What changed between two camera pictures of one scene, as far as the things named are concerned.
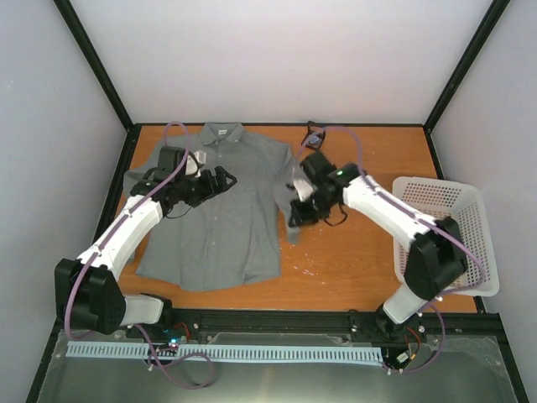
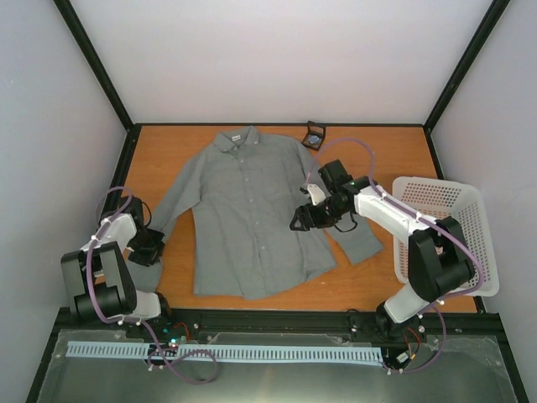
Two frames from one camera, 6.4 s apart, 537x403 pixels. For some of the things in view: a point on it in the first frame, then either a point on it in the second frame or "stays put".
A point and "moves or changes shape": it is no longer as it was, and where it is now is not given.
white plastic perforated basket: x=440 y=199 stays put
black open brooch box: x=315 y=135 stays put
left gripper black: x=211 y=190 -> x=151 y=257
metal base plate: x=130 y=379 stays put
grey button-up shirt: x=234 y=238 moves or changes shape
